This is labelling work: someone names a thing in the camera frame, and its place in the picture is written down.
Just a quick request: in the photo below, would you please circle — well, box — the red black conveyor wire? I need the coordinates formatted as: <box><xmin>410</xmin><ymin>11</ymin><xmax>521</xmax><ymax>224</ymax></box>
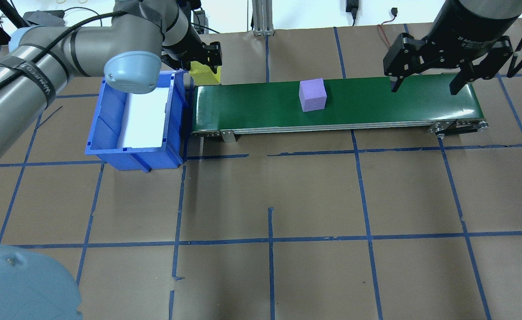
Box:
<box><xmin>376</xmin><ymin>18</ymin><xmax>397</xmax><ymax>47</ymax></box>

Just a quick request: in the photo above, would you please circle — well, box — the white foam bin liner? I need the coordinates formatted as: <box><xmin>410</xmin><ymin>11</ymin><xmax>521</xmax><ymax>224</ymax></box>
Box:
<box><xmin>119</xmin><ymin>87</ymin><xmax>171</xmax><ymax>148</ymax></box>

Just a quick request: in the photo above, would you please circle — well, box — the aluminium profile post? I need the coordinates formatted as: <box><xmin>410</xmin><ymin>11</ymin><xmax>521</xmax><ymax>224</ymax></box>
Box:
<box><xmin>252</xmin><ymin>0</ymin><xmax>275</xmax><ymax>37</ymax></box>

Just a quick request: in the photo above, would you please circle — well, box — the purple cube block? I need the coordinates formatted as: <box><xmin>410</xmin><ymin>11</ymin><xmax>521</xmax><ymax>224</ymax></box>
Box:
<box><xmin>299</xmin><ymin>78</ymin><xmax>327</xmax><ymax>112</ymax></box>

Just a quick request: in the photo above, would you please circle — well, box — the green conveyor belt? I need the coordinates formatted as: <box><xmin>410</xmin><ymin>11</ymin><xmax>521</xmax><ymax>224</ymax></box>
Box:
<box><xmin>191</xmin><ymin>73</ymin><xmax>489</xmax><ymax>144</ymax></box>

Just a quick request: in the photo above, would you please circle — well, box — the small black power brick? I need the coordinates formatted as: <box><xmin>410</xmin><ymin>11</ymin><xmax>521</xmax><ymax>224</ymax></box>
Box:
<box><xmin>193</xmin><ymin>10</ymin><xmax>207</xmax><ymax>34</ymax></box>

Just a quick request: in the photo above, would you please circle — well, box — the blue plastic storage bin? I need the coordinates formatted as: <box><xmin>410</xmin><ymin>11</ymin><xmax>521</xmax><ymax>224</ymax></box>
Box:
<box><xmin>85</xmin><ymin>70</ymin><xmax>191</xmax><ymax>173</ymax></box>

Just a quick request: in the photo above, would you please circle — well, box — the yellow cube block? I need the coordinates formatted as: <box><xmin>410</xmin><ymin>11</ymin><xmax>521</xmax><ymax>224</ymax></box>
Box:
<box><xmin>189</xmin><ymin>61</ymin><xmax>222</xmax><ymax>86</ymax></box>

